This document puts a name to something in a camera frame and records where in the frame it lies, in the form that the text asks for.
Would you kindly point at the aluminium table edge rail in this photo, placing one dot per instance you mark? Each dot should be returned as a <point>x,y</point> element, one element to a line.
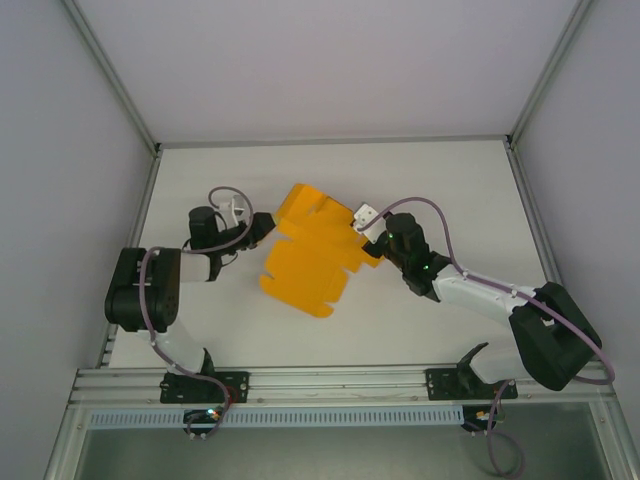
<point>330,141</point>
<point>534,225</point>
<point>141,200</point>

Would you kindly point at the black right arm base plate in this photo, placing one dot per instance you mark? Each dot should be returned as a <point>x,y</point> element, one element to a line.
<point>440,385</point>

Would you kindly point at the aluminium frame leg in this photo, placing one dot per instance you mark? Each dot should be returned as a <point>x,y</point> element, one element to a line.
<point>65,445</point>
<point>617,440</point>

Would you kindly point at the grey metal panel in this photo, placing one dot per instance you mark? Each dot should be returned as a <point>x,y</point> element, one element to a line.
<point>325,455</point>

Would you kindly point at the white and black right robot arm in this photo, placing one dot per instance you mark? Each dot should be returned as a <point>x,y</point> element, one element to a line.
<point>475,295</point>

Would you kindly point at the long aluminium mounting rail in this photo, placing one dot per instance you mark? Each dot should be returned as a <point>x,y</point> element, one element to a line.
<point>340,385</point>

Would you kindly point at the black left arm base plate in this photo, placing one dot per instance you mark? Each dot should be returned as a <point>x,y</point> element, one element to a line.
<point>235,387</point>

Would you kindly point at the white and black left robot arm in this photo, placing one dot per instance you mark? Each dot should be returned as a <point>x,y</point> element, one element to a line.
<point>165,340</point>

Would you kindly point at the small electronics board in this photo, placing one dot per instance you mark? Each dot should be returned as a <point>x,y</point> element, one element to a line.
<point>200,415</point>
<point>480,415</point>

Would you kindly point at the aluminium frame post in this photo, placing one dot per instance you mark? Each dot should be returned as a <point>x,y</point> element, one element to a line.
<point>551,70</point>
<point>116,80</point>

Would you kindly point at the orange paper box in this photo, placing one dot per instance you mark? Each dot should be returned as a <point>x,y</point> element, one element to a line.
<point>305,265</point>

